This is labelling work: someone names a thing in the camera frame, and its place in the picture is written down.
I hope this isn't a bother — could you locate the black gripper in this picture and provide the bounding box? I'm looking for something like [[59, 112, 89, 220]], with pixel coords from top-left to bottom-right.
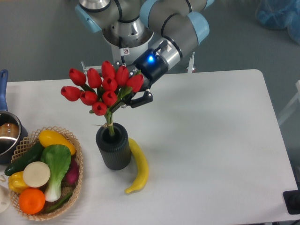
[[111, 48, 169, 113]]

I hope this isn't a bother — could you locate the red tulip bouquet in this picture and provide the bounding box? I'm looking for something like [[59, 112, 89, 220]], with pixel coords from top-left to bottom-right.
[[60, 60, 144, 137]]

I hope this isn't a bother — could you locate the dark grey ribbed vase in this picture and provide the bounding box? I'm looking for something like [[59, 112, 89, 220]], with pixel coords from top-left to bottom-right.
[[96, 123, 131, 170]]

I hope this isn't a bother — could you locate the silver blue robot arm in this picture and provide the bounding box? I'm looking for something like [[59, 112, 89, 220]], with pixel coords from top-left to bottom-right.
[[75, 0, 211, 111]]

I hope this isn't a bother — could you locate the yellow banana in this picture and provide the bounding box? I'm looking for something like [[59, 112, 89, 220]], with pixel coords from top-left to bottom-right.
[[125, 138, 149, 194]]

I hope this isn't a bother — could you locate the yellow squash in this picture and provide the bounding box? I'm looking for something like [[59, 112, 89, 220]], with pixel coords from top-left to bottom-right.
[[38, 130, 76, 155]]

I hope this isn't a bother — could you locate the green bok choy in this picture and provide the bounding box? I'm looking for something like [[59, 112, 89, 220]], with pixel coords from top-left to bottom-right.
[[41, 144, 71, 202]]

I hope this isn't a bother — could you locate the purple sweet potato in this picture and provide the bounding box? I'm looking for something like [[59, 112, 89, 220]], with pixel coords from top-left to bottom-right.
[[65, 158, 79, 185]]

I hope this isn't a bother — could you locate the woven wicker basket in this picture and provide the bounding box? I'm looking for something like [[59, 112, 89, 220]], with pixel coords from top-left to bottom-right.
[[9, 127, 83, 221]]

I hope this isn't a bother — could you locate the dark green cucumber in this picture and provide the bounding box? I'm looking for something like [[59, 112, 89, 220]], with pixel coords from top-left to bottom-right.
[[4, 142, 44, 176]]

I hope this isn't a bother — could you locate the white round radish slice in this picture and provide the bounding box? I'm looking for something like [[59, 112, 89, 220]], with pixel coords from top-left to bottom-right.
[[22, 161, 50, 188]]

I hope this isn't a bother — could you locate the green chili pepper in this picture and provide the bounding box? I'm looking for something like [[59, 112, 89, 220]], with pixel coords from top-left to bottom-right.
[[44, 192, 73, 214]]

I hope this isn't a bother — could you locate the yellow bell pepper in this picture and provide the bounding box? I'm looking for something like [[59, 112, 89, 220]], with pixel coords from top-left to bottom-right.
[[8, 171, 29, 194]]

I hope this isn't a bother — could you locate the orange fruit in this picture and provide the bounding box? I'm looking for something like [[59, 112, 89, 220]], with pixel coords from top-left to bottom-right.
[[18, 188, 45, 214]]

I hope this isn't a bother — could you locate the white garlic piece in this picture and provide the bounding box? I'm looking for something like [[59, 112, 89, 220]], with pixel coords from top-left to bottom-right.
[[0, 175, 6, 182]]

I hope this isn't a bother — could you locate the blue plastic bag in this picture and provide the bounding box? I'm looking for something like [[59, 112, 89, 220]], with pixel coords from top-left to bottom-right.
[[255, 0, 300, 44]]

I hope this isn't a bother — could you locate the black device at table edge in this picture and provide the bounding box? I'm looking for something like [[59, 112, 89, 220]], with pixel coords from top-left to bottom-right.
[[283, 190, 300, 215]]

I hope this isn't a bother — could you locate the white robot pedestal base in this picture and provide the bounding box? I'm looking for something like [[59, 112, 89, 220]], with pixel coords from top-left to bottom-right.
[[81, 46, 196, 74]]

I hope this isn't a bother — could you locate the blue handled saucepan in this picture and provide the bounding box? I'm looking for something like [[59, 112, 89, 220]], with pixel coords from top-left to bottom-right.
[[0, 69, 28, 165]]

